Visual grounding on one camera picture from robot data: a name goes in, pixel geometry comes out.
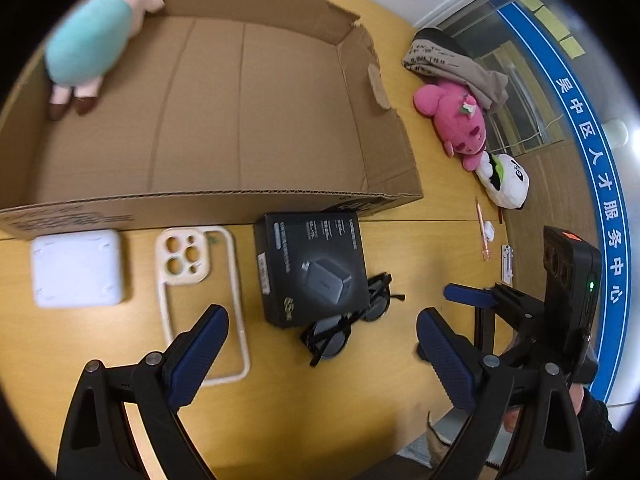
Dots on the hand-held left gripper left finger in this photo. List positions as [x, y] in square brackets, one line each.
[197, 355]

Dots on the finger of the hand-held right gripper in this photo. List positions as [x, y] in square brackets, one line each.
[467, 296]

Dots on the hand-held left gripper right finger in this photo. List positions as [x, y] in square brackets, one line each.
[447, 362]

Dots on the cream phone case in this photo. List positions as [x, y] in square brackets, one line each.
[172, 260]

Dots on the black sunglasses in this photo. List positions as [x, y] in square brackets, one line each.
[330, 342]

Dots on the black charger box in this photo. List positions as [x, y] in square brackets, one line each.
[310, 260]

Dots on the white square box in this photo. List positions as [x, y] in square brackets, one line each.
[77, 267]

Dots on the brown cardboard box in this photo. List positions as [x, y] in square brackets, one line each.
[250, 110]

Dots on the person's right forearm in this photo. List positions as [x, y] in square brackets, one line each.
[597, 425]

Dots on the person's right hand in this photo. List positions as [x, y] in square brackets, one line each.
[577, 400]

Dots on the small white clip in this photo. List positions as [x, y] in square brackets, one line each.
[508, 262]

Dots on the rose gold pen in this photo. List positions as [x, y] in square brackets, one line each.
[481, 225]

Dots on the beige cloth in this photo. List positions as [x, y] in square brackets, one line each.
[442, 442]

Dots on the white panda plush toy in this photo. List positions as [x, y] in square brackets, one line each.
[507, 182]

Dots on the grey printed sock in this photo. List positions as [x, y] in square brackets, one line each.
[450, 62]

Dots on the yellow sticky note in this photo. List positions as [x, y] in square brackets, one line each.
[571, 46]
[552, 21]
[534, 2]

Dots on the teal and pink plush toy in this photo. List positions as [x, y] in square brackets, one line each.
[85, 45]

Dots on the blue wall banner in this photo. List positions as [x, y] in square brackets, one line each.
[595, 160]

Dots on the white round wall fixture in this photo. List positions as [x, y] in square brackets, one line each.
[616, 133]

